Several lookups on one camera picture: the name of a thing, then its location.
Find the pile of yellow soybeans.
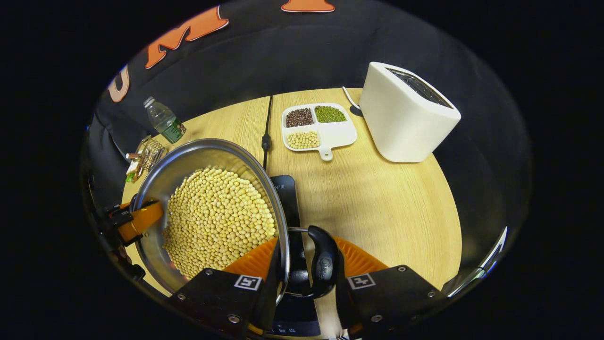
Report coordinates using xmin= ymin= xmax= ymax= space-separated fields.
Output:
xmin=162 ymin=166 xmax=277 ymax=279

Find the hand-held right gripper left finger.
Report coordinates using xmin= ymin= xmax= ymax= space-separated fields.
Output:
xmin=169 ymin=236 xmax=284 ymax=337

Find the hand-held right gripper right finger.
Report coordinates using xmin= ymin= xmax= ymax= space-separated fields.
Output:
xmin=333 ymin=236 xmax=446 ymax=337

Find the clear plastic water bottle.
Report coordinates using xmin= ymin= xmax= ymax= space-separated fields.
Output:
xmin=143 ymin=96 xmax=187 ymax=144

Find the black induction cooktop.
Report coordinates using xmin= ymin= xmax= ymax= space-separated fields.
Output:
xmin=264 ymin=175 xmax=322 ymax=337

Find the steel pot with black handle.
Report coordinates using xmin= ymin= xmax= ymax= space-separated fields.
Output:
xmin=130 ymin=138 xmax=340 ymax=303

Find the white toaster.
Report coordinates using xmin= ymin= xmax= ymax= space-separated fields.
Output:
xmin=360 ymin=61 xmax=461 ymax=163

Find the white toaster cable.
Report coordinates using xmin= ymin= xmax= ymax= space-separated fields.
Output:
xmin=342 ymin=86 xmax=362 ymax=112

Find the black power cable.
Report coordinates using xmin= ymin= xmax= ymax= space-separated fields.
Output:
xmin=261 ymin=94 xmax=274 ymax=170

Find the sandwich on white plate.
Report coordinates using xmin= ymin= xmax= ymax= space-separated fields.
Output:
xmin=125 ymin=158 xmax=144 ymax=183

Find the metal wire basket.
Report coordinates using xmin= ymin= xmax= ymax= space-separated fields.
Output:
xmin=137 ymin=138 xmax=166 ymax=173

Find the white divided dish of beans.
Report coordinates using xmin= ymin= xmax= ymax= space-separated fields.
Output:
xmin=281 ymin=103 xmax=358 ymax=162

